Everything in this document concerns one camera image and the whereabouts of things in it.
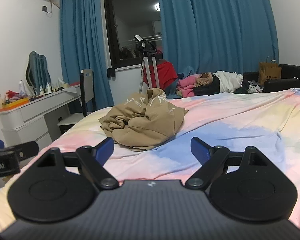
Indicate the brown paper bag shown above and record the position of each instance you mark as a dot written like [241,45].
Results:
[269,73]

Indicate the row of cosmetic bottles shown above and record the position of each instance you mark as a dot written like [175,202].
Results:
[50,87]

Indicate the orange tray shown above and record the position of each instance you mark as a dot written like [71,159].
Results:
[15,103]

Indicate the white garment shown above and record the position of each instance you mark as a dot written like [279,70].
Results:
[228,80]

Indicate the pink garment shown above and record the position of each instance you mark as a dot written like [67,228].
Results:
[187,86]

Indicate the white dressing table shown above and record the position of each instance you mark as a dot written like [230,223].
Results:
[27,115]

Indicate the red garment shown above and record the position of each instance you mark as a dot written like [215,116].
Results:
[165,73]

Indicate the silver tripod stand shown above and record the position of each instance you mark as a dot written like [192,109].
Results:
[148,62]

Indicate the black sofa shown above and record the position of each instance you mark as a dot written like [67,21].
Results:
[290,75]

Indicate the black garment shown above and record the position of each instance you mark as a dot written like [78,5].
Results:
[207,90]

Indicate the black chair with white seat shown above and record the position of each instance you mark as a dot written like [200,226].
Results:
[87,90]

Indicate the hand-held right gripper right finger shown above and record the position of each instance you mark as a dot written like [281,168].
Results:
[199,151]

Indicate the narrow blue curtain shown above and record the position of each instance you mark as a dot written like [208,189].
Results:
[82,42]

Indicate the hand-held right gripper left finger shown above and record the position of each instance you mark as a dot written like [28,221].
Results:
[105,151]

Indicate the dark window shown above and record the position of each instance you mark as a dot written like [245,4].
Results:
[132,17]

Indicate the tan t-shirt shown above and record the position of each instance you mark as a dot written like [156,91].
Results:
[145,122]

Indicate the wavy blue-framed mirror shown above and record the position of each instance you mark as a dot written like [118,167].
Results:
[37,72]

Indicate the wide blue curtain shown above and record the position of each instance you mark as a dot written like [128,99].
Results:
[215,25]

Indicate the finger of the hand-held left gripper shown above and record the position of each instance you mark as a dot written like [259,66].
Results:
[27,148]

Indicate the brown crumpled garment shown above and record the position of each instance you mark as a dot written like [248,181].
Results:
[205,78]

